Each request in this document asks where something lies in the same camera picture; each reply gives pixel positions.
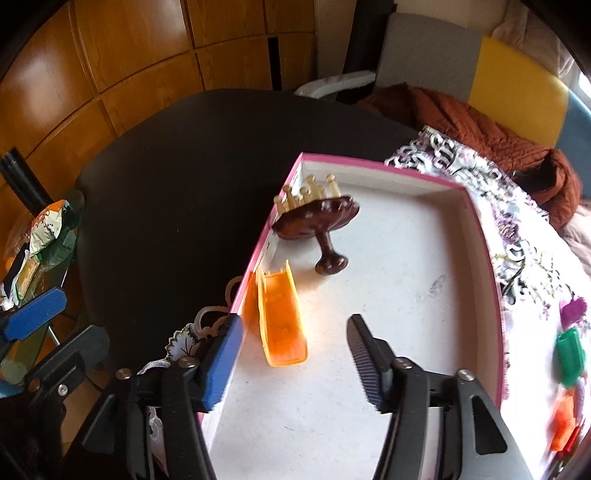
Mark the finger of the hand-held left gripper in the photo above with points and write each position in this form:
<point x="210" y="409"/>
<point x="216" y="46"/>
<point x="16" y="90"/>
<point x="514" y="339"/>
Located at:
<point x="34" y="314"/>
<point x="76" y="353"/>

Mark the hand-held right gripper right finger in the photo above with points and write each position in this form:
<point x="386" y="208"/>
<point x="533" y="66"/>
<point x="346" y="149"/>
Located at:
<point x="369" y="369"/>

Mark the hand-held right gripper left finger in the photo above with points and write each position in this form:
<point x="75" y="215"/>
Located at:
<point x="221" y="364"/>

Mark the pink cardboard box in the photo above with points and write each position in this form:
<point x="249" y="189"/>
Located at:
<point x="392" y="286"/>

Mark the green plastic toy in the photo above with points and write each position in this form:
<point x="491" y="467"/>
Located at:
<point x="570" y="357"/>

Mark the orange cube block piece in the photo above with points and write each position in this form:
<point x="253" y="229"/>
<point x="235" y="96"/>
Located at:
<point x="563" y="424"/>

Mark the purple plastic toy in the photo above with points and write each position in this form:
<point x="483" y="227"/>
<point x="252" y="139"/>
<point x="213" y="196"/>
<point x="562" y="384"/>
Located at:
<point x="572" y="311"/>

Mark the orange plastic toy slide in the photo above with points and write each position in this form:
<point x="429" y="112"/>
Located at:
<point x="281" y="323"/>

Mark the white green snack packet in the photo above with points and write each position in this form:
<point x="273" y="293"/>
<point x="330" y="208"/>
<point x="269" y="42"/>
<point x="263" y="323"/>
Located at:
<point x="46" y="226"/>

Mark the floral embroidered tablecloth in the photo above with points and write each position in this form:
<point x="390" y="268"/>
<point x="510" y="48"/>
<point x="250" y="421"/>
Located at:
<point x="521" y="258"/>

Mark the rust brown blanket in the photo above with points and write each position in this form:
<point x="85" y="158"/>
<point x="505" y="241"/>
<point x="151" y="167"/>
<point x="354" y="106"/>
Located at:
<point x="485" y="129"/>

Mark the wooden wardrobe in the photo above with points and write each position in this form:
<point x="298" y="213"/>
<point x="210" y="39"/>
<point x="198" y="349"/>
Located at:
<point x="138" y="46"/>

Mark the white curved object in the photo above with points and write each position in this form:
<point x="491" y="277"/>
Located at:
<point x="332" y="83"/>

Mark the multicolour padded headboard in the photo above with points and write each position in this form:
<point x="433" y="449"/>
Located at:
<point x="508" y="74"/>

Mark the pink grey pillow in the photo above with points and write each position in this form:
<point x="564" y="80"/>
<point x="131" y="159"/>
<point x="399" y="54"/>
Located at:
<point x="531" y="27"/>

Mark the brown toy pedestal table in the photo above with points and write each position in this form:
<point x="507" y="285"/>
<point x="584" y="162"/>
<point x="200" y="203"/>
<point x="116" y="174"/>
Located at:
<point x="314" y="217"/>

